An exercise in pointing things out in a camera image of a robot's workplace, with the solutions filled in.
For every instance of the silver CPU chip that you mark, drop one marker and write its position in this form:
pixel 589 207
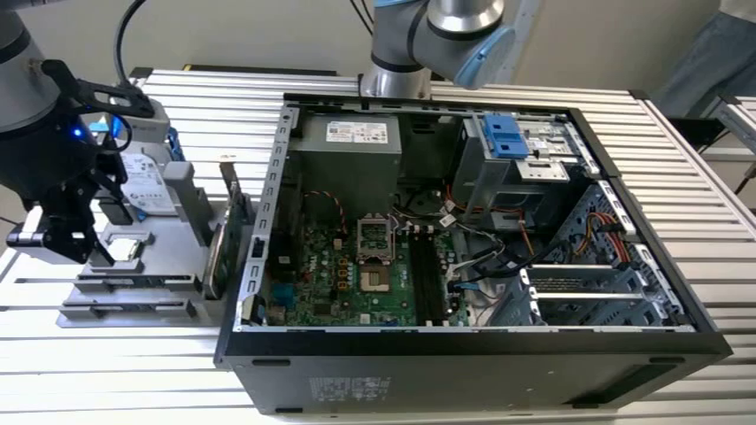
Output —
pixel 126 250

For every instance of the aluminium side table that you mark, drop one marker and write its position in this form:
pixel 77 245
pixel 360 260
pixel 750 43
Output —
pixel 741 106

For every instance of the metal disk bay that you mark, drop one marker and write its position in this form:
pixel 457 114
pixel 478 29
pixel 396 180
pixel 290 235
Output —
pixel 590 295

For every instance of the black camera bracket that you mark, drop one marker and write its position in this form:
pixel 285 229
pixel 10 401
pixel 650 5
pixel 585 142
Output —
pixel 61 73

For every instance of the grey metal drive cage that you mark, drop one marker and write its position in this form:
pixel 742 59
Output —
pixel 530 177

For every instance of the grey parts rack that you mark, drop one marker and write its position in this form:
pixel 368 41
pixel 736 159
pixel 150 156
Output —
pixel 158 261

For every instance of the black RAM slot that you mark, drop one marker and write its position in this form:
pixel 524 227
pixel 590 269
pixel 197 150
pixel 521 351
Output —
pixel 422 274
pixel 440 274
pixel 433 274
pixel 416 274

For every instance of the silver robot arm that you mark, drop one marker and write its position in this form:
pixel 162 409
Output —
pixel 396 44

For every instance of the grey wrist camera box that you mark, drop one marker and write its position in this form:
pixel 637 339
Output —
pixel 150 124

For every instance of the green motherboard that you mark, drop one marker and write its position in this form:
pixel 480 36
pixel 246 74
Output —
pixel 377 305

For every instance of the small silver camera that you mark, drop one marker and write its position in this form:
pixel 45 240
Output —
pixel 22 237

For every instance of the blue plastic drive latch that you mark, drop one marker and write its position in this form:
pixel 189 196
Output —
pixel 504 137

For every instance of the CPU socket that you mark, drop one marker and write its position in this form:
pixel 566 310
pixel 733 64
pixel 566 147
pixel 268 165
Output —
pixel 376 279

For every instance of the green graphics card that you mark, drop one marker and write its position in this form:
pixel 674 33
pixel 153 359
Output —
pixel 226 248

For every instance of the hard disk in blue carrier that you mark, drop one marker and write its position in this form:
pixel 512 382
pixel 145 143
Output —
pixel 148 186

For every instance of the black PC case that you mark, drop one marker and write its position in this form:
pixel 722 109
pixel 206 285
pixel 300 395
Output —
pixel 413 376

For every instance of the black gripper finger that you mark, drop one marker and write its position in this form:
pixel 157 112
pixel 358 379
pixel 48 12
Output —
pixel 68 230
pixel 112 186

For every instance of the person in blue jeans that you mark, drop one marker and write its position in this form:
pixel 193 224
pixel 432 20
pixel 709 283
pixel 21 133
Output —
pixel 708 66

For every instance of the grey power supply unit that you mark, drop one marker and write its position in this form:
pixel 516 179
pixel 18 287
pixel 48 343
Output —
pixel 348 177

